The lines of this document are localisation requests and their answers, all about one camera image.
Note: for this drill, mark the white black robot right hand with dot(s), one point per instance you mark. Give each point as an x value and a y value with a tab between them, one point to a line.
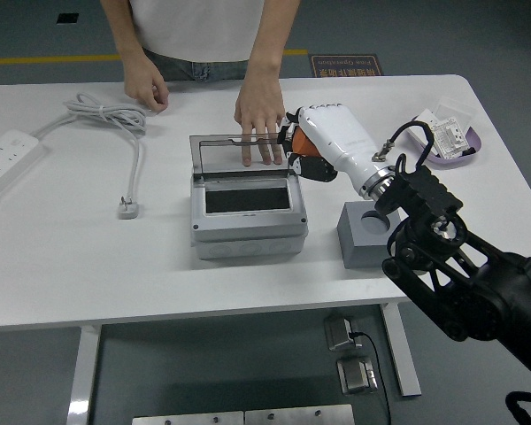
336	133

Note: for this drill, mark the person's right hand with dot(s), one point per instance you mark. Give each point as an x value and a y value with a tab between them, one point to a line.
143	84

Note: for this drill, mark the person's left hand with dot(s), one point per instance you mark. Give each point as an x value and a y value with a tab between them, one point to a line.
261	106

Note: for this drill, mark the orange cylindrical battery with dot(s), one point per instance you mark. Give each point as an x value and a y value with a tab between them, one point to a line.
301	141

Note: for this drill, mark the transparent hinged box lid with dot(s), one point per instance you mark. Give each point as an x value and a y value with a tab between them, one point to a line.
217	155

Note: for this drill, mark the grey electrical junction box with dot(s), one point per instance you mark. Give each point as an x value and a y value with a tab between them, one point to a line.
248	232

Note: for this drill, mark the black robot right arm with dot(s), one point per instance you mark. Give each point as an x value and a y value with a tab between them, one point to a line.
491	292

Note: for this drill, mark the person's left forearm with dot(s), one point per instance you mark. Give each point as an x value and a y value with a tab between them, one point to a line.
274	31

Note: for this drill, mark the person's right forearm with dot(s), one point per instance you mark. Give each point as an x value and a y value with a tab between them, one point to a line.
124	35

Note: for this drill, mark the plain white square box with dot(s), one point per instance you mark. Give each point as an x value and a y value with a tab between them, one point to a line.
429	118

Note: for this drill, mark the metal floor socket box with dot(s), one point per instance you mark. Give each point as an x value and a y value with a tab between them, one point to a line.
356	376
338	332

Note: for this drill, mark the dark floor sign with text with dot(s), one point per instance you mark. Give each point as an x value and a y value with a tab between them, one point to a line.
345	66

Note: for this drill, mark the person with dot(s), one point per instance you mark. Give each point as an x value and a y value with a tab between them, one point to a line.
194	26

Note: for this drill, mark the black square floor plate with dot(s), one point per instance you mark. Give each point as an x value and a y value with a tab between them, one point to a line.
67	18

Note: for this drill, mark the grey block with round hole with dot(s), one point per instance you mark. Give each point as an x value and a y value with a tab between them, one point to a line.
358	248

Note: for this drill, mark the clear plastic bag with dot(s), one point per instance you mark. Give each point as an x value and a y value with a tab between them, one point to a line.
458	110

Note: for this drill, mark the small black part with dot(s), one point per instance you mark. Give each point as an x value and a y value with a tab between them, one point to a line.
469	151

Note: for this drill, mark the purple plastic tray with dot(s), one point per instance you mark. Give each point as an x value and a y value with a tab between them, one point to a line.
475	141

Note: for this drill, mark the white power strip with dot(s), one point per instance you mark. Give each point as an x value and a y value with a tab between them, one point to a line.
4	155

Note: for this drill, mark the white table leg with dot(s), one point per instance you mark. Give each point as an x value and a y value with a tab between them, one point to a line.
402	354
83	376

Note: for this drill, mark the grey metal plate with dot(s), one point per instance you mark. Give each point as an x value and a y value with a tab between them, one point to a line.
298	415
186	419

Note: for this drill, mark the white labelled switch module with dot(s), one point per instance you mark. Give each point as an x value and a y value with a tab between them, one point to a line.
449	135

